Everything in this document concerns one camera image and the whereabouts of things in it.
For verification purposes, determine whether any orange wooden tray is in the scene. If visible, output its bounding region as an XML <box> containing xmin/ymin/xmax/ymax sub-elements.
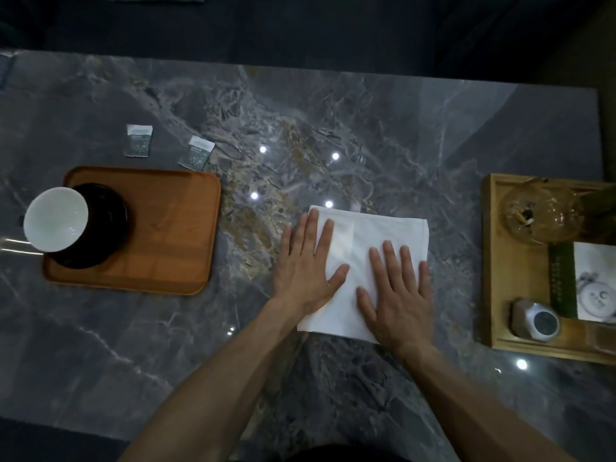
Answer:
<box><xmin>42</xmin><ymin>166</ymin><xmax>222</xmax><ymax>296</ymax></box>

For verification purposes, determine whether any white cloth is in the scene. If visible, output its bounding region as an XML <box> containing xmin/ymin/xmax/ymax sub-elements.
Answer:
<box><xmin>297</xmin><ymin>205</ymin><xmax>430</xmax><ymax>344</ymax></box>

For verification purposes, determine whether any person's left hand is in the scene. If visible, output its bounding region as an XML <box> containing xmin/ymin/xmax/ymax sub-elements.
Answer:
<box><xmin>272</xmin><ymin>209</ymin><xmax>350</xmax><ymax>316</ymax></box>

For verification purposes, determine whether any person's left forearm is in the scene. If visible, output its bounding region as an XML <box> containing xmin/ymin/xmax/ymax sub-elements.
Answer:
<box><xmin>118</xmin><ymin>297</ymin><xmax>306</xmax><ymax>462</ymax></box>

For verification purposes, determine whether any glass ashtray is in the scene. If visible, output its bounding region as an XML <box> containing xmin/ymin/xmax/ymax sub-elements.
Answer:
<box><xmin>499</xmin><ymin>180</ymin><xmax>585</xmax><ymax>246</ymax></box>

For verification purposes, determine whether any black round saucer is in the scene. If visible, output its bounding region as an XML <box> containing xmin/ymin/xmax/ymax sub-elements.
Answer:
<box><xmin>48</xmin><ymin>183</ymin><xmax>130</xmax><ymax>270</ymax></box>

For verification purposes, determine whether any person's right forearm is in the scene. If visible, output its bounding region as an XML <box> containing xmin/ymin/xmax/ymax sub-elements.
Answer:
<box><xmin>401</xmin><ymin>342</ymin><xmax>578</xmax><ymax>462</ymax></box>

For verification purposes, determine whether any person's right hand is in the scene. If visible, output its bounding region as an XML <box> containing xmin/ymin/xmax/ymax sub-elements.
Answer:
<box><xmin>355</xmin><ymin>240</ymin><xmax>434</xmax><ymax>357</ymax></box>

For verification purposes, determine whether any light bamboo tray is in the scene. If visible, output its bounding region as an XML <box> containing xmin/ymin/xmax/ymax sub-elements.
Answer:
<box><xmin>482</xmin><ymin>173</ymin><xmax>616</xmax><ymax>366</ymax></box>

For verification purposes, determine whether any silver hexagonal timer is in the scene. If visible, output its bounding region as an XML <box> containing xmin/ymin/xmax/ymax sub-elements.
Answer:
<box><xmin>510</xmin><ymin>298</ymin><xmax>562</xmax><ymax>342</ymax></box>

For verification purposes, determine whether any small white tea sachet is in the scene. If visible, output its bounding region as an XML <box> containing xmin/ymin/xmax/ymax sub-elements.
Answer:
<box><xmin>177</xmin><ymin>135</ymin><xmax>216</xmax><ymax>172</ymax></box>
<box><xmin>124</xmin><ymin>124</ymin><xmax>154</xmax><ymax>158</ymax></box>

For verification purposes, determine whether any white ceramic bowl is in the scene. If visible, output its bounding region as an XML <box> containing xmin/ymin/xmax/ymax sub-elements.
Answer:
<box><xmin>23</xmin><ymin>186</ymin><xmax>90</xmax><ymax>253</ymax></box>

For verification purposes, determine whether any green and white card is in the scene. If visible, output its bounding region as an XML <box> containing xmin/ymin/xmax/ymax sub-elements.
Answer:
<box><xmin>548</xmin><ymin>242</ymin><xmax>616</xmax><ymax>325</ymax></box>

